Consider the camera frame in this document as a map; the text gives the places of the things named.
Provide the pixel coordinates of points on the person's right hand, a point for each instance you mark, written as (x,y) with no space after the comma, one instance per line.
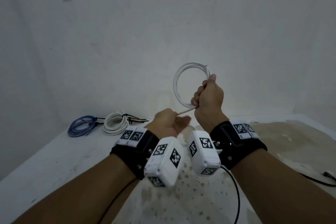
(211,103)

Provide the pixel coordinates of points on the person's left hand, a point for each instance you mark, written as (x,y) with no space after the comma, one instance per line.
(164,124)

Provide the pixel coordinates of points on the person's left thumb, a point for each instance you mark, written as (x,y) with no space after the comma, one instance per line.
(171,113)

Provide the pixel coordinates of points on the person's right thumb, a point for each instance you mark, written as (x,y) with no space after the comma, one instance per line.
(212,79)

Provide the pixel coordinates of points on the person's right forearm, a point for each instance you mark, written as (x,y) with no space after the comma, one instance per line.
(278,189)

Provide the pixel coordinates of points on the person's left forearm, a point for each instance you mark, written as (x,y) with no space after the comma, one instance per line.
(84,195)

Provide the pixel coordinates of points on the black zip tie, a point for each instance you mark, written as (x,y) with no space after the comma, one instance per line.
(99,119)
(135,120)

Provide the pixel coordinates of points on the white left marker tag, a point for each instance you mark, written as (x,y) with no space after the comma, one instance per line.
(131,135)

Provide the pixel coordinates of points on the white marker tag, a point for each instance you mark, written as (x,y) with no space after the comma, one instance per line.
(242,129)
(131,135)

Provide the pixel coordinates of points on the white right marker tag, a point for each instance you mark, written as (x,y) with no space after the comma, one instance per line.
(242,129)

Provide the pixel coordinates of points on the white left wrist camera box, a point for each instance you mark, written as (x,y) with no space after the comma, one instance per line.
(164,166)

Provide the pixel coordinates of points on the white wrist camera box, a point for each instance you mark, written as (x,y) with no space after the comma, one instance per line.
(164,166)
(204,157)

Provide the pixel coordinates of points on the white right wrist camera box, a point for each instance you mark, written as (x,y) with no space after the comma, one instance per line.
(204,157)

